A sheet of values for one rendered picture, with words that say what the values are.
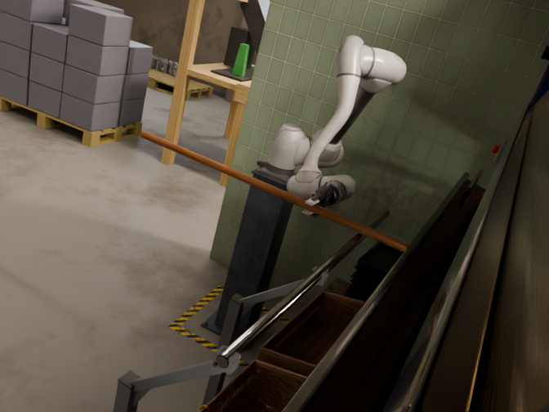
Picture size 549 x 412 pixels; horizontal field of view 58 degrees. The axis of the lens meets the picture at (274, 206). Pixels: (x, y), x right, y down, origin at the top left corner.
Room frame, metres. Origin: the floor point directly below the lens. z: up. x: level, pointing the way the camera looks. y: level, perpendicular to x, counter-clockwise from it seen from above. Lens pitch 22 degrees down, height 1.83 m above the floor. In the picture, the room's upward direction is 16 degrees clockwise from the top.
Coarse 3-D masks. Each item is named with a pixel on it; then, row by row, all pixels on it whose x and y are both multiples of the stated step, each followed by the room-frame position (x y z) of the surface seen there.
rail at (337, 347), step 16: (464, 176) 1.73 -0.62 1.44; (432, 224) 1.13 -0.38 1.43; (416, 240) 1.00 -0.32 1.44; (400, 256) 0.89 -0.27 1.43; (400, 272) 0.83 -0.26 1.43; (384, 288) 0.74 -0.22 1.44; (368, 304) 0.68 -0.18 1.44; (352, 320) 0.62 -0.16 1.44; (352, 336) 0.58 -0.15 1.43; (336, 352) 0.53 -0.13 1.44; (320, 368) 0.49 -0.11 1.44; (304, 384) 0.46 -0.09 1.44; (320, 384) 0.47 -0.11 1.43; (304, 400) 0.44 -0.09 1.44
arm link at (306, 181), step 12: (348, 84) 2.11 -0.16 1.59; (348, 96) 2.10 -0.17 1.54; (348, 108) 2.09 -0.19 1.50; (336, 120) 2.07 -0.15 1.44; (324, 132) 2.07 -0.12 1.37; (336, 132) 2.08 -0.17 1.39; (312, 144) 2.08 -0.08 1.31; (324, 144) 2.06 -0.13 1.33; (312, 156) 2.05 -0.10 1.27; (312, 168) 2.01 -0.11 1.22; (288, 180) 2.03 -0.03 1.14; (300, 180) 1.98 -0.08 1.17; (312, 180) 1.97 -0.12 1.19; (288, 192) 2.01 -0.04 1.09; (300, 192) 1.97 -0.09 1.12; (312, 192) 1.95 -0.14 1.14
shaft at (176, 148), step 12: (144, 132) 1.94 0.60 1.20; (168, 144) 1.89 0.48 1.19; (192, 156) 1.84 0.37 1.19; (216, 168) 1.80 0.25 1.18; (228, 168) 1.79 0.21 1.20; (240, 180) 1.76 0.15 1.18; (252, 180) 1.74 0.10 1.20; (276, 192) 1.70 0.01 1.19; (300, 204) 1.66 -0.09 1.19; (324, 216) 1.62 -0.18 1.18; (336, 216) 1.61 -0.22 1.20; (360, 228) 1.57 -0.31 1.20; (372, 228) 1.58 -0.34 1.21; (384, 240) 1.54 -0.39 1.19; (396, 240) 1.53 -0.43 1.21
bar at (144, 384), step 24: (384, 216) 1.83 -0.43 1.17; (360, 240) 1.55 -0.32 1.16; (336, 264) 1.33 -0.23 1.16; (288, 288) 1.26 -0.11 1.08; (240, 312) 1.32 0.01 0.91; (240, 336) 0.86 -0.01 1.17; (216, 360) 0.79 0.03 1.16; (120, 384) 0.87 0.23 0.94; (144, 384) 0.86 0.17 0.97; (168, 384) 0.83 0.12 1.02; (216, 384) 1.30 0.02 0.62; (120, 408) 0.86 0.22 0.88
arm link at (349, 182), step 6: (324, 180) 1.96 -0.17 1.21; (330, 180) 1.94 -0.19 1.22; (336, 180) 1.92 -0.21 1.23; (342, 180) 1.92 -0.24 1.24; (348, 180) 1.95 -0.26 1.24; (354, 180) 2.00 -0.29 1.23; (348, 186) 1.91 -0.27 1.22; (354, 186) 1.96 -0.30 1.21; (348, 192) 1.91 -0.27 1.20; (354, 192) 1.99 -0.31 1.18; (348, 198) 1.93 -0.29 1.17
